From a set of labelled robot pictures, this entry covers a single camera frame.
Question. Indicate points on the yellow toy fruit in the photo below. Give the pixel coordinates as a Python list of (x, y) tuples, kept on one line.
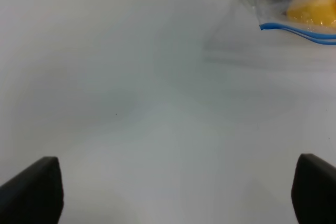
[(312, 12)]

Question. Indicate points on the clear zip bag blue seal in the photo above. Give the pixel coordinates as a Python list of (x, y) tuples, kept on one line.
[(271, 15)]

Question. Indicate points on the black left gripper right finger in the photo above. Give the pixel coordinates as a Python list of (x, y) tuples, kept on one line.
[(313, 190)]

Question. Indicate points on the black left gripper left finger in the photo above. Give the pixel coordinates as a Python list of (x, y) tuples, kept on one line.
[(35, 195)]

